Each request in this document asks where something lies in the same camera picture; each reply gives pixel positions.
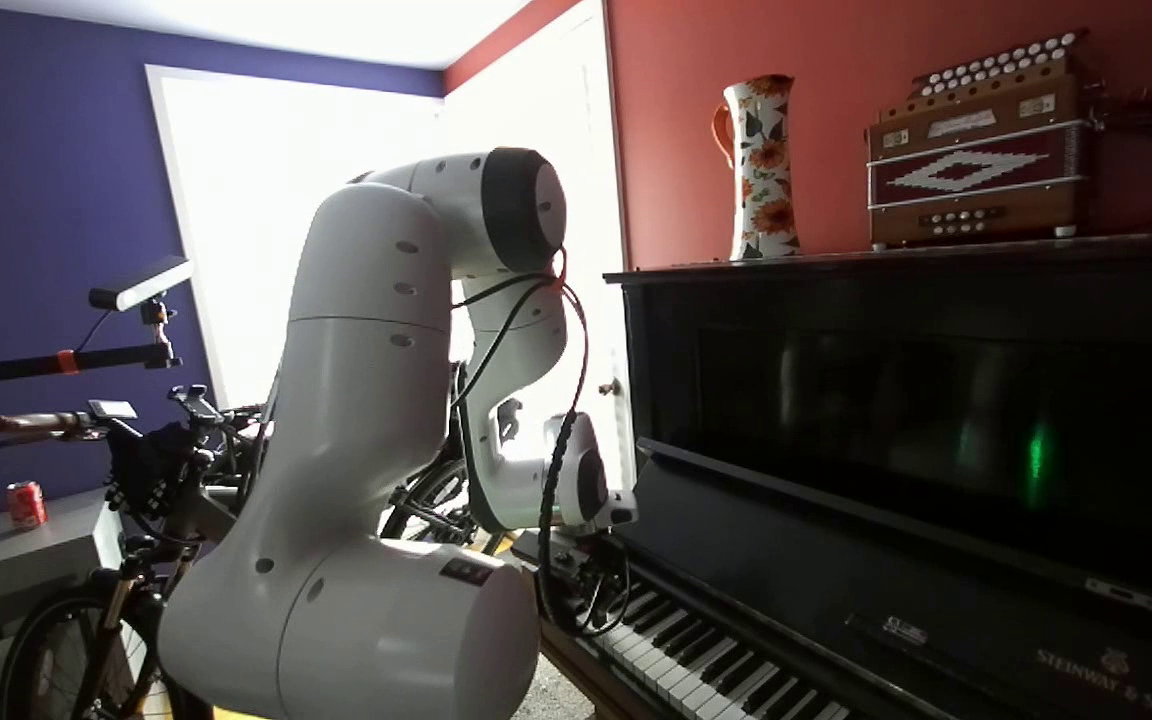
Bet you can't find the brown button accordion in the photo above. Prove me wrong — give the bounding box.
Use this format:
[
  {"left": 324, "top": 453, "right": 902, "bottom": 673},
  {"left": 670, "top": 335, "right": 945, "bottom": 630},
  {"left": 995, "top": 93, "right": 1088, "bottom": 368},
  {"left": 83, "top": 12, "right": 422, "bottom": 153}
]
[{"left": 863, "top": 28, "right": 1096, "bottom": 251}]

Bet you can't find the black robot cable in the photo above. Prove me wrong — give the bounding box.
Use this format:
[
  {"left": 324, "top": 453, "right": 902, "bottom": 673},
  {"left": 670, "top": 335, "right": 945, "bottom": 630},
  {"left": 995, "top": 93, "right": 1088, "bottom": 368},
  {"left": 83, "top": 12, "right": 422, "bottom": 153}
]
[{"left": 447, "top": 249, "right": 635, "bottom": 639}]

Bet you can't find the black bar with orange tape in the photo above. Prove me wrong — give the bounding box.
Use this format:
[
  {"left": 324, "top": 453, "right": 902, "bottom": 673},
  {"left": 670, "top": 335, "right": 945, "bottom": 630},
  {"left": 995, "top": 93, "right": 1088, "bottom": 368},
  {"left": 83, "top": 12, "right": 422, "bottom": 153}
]
[{"left": 0, "top": 341, "right": 185, "bottom": 393}]

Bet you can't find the black bicycle with handlebars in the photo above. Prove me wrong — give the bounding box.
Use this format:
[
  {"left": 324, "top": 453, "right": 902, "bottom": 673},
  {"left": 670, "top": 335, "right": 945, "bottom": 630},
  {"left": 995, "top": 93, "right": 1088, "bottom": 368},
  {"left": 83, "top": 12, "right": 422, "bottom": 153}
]
[{"left": 0, "top": 379, "right": 278, "bottom": 720}]

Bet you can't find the white door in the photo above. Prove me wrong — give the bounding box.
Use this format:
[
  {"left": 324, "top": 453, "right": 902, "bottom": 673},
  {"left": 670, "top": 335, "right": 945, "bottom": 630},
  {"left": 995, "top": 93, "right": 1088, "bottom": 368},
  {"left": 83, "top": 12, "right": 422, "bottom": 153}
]
[{"left": 441, "top": 0, "right": 635, "bottom": 512}]

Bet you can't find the floral vase with orange handle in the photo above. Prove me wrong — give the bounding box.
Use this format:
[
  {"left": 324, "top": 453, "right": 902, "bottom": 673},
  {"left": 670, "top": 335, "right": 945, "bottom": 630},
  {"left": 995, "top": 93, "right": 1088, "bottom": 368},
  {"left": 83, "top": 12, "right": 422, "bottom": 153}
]
[{"left": 709, "top": 72, "right": 804, "bottom": 266}]

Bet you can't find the bright window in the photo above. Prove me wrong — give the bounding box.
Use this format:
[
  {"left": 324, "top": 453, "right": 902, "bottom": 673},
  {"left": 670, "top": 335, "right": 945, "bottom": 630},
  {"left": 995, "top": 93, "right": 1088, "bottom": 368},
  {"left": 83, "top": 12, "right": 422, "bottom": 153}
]
[{"left": 146, "top": 58, "right": 447, "bottom": 411}]

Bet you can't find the red soda can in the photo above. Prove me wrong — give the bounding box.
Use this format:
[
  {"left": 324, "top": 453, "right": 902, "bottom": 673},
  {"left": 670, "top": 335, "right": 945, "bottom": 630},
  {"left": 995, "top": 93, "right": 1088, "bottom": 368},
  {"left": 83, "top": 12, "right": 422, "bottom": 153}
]
[{"left": 5, "top": 475, "right": 52, "bottom": 535}]

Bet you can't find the white light bar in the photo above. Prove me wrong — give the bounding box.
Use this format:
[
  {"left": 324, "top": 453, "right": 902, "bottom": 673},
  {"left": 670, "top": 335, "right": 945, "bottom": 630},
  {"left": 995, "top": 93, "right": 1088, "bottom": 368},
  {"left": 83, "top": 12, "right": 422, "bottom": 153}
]
[{"left": 83, "top": 255, "right": 198, "bottom": 320}]

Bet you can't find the grey side table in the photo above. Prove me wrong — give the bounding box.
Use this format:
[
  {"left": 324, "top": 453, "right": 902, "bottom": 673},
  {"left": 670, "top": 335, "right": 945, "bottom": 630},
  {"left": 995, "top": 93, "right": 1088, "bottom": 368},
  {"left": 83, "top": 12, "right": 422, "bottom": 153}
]
[{"left": 0, "top": 485, "right": 125, "bottom": 665}]

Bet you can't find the black upright piano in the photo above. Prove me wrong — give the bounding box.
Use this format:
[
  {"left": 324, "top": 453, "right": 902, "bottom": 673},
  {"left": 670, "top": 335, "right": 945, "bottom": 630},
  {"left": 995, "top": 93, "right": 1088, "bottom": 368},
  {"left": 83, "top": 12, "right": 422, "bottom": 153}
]
[{"left": 530, "top": 228, "right": 1152, "bottom": 720}]

